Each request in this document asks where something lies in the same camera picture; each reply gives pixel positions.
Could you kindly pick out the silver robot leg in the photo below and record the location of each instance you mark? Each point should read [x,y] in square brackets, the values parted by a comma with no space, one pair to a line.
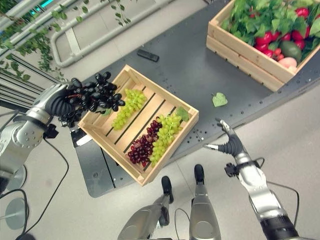
[203,212]
[147,217]

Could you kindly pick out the red grape bunch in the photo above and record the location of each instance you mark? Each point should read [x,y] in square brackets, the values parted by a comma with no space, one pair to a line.
[143,147]

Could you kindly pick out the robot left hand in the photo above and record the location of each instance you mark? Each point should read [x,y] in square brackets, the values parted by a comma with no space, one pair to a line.
[56,100]

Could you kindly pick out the red fruit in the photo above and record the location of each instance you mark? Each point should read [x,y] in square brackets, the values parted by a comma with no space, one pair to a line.
[298,34]
[261,47]
[286,37]
[268,53]
[300,44]
[263,38]
[302,12]

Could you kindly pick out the large green grape bunch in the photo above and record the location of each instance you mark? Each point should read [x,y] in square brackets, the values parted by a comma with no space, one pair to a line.
[165,135]

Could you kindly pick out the black grape bunch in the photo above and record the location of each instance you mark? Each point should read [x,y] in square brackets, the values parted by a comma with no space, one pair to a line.
[101,95]

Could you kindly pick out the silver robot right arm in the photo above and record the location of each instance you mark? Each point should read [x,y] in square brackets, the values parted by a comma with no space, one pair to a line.
[262,197]

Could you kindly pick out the small red berry cluster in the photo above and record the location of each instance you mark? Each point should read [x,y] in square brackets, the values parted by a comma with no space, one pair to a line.
[278,54]

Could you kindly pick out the small green grape bunch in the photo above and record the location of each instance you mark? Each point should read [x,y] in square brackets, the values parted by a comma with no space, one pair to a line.
[130,106]

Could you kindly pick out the large deep wooden crate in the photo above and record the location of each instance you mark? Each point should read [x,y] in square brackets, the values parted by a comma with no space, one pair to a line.
[240,53]

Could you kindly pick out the silver robot left leg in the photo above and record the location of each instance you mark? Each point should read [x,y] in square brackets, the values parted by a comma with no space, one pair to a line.
[147,217]

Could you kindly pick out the green avocado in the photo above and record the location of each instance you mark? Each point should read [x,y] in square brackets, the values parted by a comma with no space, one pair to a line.
[291,50]

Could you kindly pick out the black table base plate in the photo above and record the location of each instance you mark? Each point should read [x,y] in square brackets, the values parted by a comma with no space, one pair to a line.
[100,170]

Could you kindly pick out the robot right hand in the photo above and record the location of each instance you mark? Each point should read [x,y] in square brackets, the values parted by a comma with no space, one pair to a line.
[233,146]

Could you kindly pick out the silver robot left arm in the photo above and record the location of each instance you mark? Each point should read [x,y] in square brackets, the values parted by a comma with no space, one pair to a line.
[17,142]

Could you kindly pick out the loose green leaf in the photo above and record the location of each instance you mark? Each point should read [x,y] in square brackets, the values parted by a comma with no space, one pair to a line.
[219,100]

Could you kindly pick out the green grape leaf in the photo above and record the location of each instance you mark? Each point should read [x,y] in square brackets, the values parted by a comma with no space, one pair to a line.
[183,114]

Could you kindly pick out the green ivy vine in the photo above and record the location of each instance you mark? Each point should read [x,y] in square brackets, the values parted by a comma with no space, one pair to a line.
[30,42]

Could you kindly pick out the hanging green vine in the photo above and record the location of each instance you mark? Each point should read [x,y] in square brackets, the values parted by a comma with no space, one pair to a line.
[120,13]

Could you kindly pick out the grey metal tube frame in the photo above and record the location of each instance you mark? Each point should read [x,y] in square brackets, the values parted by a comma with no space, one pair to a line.
[57,53]

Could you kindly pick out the black remote control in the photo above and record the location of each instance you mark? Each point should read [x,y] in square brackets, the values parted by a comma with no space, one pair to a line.
[148,55]

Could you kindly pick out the pink peach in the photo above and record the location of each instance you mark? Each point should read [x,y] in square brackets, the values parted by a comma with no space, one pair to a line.
[288,62]

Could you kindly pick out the small shallow wooden crate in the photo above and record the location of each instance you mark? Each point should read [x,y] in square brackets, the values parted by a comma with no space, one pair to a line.
[147,107]

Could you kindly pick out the grey round floor disc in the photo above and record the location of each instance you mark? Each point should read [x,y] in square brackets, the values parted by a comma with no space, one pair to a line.
[16,213]
[17,176]

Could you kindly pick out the grey slatted panel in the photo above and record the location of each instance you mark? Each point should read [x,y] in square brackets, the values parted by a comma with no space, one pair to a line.
[22,82]

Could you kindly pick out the green leafy foliage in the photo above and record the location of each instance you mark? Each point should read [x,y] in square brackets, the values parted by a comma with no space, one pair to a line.
[260,17]

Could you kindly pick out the silver robot right leg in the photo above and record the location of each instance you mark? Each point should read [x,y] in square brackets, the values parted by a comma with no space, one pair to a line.
[203,212]

